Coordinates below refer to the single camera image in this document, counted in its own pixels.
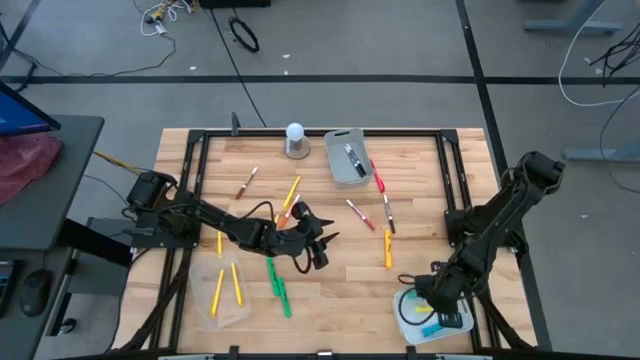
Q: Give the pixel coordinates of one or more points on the thin red highlighter pen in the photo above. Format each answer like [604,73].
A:
[378,177]

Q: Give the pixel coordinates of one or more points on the black computer monitor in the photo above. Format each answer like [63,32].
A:
[20,115]

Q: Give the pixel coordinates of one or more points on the black floor box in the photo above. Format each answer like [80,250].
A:
[235,3]

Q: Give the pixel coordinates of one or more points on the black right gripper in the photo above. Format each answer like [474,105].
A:
[442,292]

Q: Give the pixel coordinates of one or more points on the orange whiteboard marker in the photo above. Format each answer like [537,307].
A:
[290,210]

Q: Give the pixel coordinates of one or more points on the black keyboard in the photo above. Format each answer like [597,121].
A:
[6,287]

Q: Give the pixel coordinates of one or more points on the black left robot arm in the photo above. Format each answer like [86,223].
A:
[215,218]

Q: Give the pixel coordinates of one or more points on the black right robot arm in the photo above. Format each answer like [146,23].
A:
[500,221]

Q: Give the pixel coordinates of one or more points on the teal highlighter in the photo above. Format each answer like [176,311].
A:
[411,296]

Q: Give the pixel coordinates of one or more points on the grey desk leg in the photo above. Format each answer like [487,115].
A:
[600,154]
[570,26]

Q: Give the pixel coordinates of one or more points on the white plastic bin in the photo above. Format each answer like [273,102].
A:
[410,334]

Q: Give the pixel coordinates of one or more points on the maroon cloth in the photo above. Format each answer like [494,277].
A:
[25,160]

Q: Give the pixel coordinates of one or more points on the brown whiteboard marker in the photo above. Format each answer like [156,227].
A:
[389,214]
[246,183]

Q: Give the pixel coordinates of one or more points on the bulb lamp on metal base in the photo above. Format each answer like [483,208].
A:
[295,132]

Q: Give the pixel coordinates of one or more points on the black whiteboard marker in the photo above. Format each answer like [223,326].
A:
[360,167]
[351,159]

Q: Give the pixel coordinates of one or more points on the black clamp post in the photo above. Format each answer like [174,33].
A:
[235,122]

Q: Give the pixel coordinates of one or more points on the green highlighter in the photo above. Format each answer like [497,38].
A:
[285,300]
[272,277]

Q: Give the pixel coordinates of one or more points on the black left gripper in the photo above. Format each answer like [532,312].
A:
[300,237]

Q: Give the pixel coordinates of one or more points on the black caster wheel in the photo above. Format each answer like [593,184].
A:
[67,326]

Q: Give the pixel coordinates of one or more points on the black computer mouse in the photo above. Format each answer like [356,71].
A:
[35,292]

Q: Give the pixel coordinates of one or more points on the red whiteboard marker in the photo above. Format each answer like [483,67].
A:
[360,214]

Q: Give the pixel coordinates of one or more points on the grey plastic bin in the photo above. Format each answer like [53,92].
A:
[334,170]

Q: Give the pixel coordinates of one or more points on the black side desk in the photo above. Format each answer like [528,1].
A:
[50,210]

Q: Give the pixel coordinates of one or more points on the clear plastic container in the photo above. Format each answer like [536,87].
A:
[200,310]

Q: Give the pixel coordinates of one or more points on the black controller box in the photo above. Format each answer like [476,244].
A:
[95,240]

